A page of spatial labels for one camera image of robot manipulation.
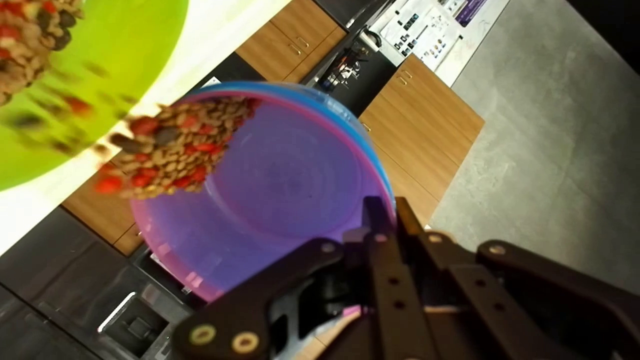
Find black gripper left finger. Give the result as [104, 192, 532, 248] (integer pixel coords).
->
[172, 198, 439, 360]

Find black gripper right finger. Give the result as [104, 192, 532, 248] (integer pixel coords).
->
[396, 198, 640, 360]

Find purple plastic bowl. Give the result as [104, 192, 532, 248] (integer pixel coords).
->
[130, 79, 395, 301]

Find mixed dry food pieces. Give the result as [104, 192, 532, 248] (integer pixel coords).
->
[0, 0, 265, 201]

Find green plastic bowl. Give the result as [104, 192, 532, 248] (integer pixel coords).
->
[0, 0, 188, 189]

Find lower wooden cabinet right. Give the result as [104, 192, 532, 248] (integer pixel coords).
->
[360, 56, 485, 224]

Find wooden cabinet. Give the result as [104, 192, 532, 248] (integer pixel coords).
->
[63, 0, 347, 256]
[360, 56, 485, 224]

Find black dishwasher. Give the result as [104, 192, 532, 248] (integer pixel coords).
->
[0, 208, 190, 360]

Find black oven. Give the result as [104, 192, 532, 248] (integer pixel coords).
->
[314, 41, 396, 116]

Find lower wooden cabinet left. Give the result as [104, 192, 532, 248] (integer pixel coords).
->
[63, 0, 347, 256]

